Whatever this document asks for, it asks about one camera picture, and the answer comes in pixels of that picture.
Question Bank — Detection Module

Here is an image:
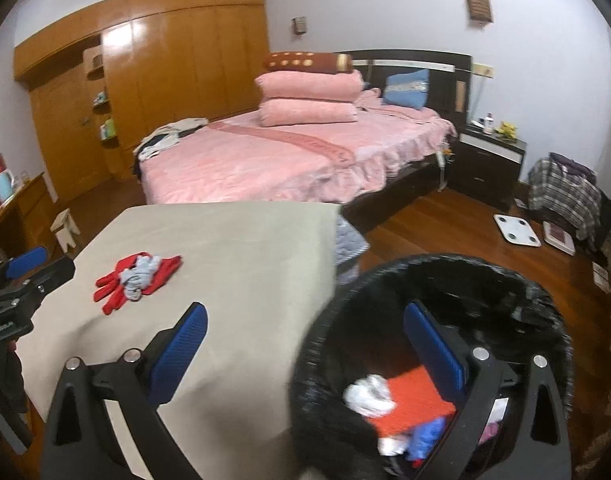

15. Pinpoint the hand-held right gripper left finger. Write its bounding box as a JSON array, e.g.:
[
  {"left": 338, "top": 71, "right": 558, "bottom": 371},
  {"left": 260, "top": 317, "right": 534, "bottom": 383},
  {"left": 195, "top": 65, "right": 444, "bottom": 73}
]
[{"left": 40, "top": 301, "right": 209, "bottom": 480}]

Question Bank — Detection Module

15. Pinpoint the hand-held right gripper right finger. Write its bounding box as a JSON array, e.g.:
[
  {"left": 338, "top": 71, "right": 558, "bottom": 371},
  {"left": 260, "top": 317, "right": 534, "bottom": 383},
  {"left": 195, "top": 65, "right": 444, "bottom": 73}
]
[{"left": 403, "top": 301, "right": 572, "bottom": 480}]

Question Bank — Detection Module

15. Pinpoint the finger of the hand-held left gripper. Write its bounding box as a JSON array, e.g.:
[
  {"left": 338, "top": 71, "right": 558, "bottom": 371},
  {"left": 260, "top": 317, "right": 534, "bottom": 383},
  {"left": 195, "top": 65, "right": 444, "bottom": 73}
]
[
  {"left": 16, "top": 256, "right": 76, "bottom": 297},
  {"left": 0, "top": 246, "right": 49, "bottom": 286}
]

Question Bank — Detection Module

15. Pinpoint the orange mesh pad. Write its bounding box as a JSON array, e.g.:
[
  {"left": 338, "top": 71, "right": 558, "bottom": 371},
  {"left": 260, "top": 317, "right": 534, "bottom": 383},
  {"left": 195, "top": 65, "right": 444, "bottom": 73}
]
[{"left": 373, "top": 366, "right": 457, "bottom": 442}]

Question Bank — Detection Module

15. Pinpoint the red glove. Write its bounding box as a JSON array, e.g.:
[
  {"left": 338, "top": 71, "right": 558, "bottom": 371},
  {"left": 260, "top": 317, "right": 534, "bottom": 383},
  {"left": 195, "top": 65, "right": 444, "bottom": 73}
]
[{"left": 94, "top": 254, "right": 184, "bottom": 316}]

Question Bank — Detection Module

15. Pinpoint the white paper ball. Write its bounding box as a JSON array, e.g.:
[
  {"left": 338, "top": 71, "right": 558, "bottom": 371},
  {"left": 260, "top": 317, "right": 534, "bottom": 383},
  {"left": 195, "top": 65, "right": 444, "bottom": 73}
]
[{"left": 343, "top": 374, "right": 397, "bottom": 417}]

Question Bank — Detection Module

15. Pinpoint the blue plastic bag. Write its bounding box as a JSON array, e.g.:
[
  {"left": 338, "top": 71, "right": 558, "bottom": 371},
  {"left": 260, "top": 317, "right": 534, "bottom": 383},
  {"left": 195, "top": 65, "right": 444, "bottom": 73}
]
[{"left": 405, "top": 416, "right": 449, "bottom": 461}]

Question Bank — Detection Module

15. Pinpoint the grey blue cloth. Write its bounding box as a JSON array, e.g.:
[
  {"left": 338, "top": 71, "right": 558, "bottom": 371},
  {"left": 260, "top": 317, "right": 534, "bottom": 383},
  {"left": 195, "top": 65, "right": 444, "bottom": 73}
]
[{"left": 116, "top": 255, "right": 161, "bottom": 303}]

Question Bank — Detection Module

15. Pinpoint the trash bin with black bag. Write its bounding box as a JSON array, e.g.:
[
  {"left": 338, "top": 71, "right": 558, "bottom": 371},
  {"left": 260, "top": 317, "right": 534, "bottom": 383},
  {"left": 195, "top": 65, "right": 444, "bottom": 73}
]
[{"left": 288, "top": 254, "right": 575, "bottom": 480}]

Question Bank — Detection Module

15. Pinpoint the wooden desk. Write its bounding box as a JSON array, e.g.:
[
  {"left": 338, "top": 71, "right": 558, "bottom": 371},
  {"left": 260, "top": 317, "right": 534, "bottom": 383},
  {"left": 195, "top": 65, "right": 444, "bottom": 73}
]
[{"left": 0, "top": 172, "right": 59, "bottom": 271}]

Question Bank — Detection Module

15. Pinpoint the small white stool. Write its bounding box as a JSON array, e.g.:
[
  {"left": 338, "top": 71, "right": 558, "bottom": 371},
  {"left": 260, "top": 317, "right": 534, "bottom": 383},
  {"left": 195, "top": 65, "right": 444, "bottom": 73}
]
[{"left": 50, "top": 208, "right": 81, "bottom": 253}]

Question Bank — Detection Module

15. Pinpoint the beige tablecloth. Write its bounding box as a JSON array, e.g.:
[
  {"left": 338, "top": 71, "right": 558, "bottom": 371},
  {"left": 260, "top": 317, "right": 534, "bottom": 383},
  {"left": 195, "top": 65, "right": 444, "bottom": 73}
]
[{"left": 16, "top": 202, "right": 342, "bottom": 480}]

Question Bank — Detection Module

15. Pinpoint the grey quilted pad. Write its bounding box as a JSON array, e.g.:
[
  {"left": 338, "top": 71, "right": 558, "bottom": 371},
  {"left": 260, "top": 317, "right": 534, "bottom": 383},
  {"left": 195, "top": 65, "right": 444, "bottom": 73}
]
[{"left": 335, "top": 217, "right": 370, "bottom": 286}]

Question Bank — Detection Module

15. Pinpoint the white bathroom scale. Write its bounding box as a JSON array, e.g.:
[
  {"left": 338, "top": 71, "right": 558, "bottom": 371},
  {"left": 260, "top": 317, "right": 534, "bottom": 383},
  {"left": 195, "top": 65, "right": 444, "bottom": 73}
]
[{"left": 493, "top": 213, "right": 542, "bottom": 248}]

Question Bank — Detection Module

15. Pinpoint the small white box on floor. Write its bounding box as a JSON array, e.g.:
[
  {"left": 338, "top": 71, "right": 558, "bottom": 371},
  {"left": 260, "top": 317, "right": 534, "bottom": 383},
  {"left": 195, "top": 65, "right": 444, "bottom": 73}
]
[{"left": 543, "top": 220, "right": 576, "bottom": 256}]

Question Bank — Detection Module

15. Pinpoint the pile of clothes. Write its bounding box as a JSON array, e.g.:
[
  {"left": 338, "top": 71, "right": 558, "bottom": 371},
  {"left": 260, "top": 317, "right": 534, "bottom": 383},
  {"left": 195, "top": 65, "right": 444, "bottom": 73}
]
[{"left": 133, "top": 117, "right": 209, "bottom": 163}]

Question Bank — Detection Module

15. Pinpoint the dark nightstand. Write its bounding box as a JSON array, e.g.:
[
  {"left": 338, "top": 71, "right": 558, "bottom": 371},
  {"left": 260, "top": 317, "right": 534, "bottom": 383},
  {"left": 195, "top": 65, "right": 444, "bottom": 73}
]
[{"left": 450, "top": 124, "right": 527, "bottom": 211}]

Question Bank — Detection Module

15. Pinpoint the plaid cloth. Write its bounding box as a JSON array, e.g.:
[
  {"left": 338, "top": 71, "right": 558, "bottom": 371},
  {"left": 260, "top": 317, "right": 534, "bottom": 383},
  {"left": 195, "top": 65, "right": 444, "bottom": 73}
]
[{"left": 528, "top": 152, "right": 603, "bottom": 246}]

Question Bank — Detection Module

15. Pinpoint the bed with pink bedspread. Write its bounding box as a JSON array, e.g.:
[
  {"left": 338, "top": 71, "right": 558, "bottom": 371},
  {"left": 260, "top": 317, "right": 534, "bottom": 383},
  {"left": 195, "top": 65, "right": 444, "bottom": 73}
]
[{"left": 133, "top": 107, "right": 459, "bottom": 206}]

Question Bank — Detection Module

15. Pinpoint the wooden wardrobe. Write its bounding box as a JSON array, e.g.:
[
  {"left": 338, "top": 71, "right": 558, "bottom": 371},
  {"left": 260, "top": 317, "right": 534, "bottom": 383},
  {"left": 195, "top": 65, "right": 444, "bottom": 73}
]
[{"left": 13, "top": 0, "right": 266, "bottom": 201}]

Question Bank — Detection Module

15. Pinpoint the small pink cloth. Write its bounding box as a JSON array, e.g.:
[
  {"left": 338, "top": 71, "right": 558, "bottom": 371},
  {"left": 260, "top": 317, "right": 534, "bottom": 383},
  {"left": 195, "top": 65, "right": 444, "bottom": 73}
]
[{"left": 355, "top": 87, "right": 383, "bottom": 111}]

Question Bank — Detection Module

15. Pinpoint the dark wooden headboard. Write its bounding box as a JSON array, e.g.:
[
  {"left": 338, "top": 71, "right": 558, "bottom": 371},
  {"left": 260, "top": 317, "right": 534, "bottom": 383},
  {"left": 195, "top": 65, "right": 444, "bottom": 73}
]
[{"left": 335, "top": 50, "right": 473, "bottom": 126}]

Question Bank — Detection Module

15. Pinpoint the blue pillow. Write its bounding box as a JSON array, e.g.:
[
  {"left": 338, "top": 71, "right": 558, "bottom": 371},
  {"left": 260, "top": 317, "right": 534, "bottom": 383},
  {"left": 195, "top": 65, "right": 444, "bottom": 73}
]
[{"left": 383, "top": 69, "right": 430, "bottom": 109}]

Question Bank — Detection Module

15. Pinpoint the brown dotted rolled blanket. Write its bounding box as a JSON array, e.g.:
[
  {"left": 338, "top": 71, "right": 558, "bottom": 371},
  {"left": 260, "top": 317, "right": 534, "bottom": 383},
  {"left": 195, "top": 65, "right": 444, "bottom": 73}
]
[{"left": 264, "top": 51, "right": 355, "bottom": 75}]

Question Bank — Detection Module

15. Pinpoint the wooden wall plaque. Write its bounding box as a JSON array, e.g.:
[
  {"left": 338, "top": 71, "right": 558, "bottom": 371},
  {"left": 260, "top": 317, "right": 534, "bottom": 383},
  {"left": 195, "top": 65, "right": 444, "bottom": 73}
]
[{"left": 467, "top": 0, "right": 495, "bottom": 25}]

